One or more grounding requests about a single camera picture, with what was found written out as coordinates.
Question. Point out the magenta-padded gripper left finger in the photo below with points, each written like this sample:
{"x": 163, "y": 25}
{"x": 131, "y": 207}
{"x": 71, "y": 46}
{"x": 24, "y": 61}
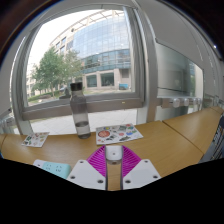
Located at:
{"x": 85, "y": 175}

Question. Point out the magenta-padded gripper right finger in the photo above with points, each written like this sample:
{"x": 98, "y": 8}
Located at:
{"x": 141, "y": 173}

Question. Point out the small white charger block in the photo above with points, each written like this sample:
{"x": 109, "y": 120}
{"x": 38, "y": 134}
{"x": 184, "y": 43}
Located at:
{"x": 113, "y": 151}

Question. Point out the white and mint power strip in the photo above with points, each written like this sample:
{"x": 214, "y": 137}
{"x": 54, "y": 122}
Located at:
{"x": 56, "y": 168}

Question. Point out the sticker sheet with red circle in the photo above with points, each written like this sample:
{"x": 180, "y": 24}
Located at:
{"x": 119, "y": 134}

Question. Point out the sticker sheet with green prints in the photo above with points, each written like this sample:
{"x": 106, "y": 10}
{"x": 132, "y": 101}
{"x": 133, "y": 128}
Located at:
{"x": 35, "y": 139}

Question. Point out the clear grey drink bottle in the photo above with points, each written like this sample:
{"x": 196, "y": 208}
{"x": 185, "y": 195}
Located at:
{"x": 80, "y": 113}

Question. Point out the dark chair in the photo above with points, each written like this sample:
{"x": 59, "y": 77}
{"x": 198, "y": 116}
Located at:
{"x": 216, "y": 141}

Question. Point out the grey window frame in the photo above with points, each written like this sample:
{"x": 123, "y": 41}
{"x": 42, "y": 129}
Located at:
{"x": 83, "y": 106}

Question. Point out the white rail with knobs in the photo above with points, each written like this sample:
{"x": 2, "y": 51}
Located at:
{"x": 176, "y": 102}

